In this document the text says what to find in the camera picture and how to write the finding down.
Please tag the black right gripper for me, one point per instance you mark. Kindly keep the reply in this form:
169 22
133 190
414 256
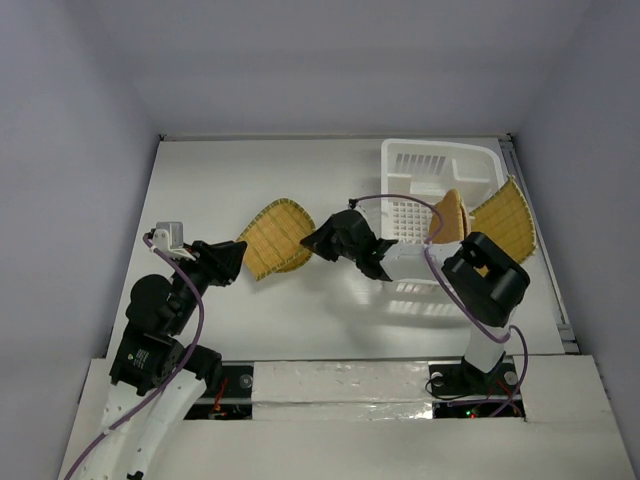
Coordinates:
339 239

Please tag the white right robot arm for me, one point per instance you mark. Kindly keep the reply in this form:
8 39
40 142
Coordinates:
480 278

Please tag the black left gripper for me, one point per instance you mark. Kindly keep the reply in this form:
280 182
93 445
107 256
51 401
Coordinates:
221 259

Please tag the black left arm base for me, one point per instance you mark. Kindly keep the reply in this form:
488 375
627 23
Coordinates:
231 399

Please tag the white plastic dish rack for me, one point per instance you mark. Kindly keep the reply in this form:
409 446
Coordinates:
416 174

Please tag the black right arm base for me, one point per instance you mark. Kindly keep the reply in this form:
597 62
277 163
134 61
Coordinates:
460 392

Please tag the round green-rimmed bamboo plate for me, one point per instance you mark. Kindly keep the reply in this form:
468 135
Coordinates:
296 263

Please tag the fan-shaped green bamboo plate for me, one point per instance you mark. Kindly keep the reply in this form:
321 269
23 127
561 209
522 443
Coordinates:
273 236

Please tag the square green-rimmed bamboo plate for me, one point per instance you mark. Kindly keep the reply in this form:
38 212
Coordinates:
507 220

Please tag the foil-covered front bar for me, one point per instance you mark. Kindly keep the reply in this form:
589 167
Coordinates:
341 390

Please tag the triangular orange woven plate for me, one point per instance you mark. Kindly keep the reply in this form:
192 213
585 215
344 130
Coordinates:
467 221

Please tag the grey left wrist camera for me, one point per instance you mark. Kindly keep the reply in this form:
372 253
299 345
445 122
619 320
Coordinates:
167 237

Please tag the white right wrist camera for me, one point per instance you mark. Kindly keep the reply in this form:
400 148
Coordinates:
356 205

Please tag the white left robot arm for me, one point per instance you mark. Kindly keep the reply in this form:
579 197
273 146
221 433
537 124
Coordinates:
160 369

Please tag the rounded square orange woven plate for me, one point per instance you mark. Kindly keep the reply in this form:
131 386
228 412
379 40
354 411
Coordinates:
447 223

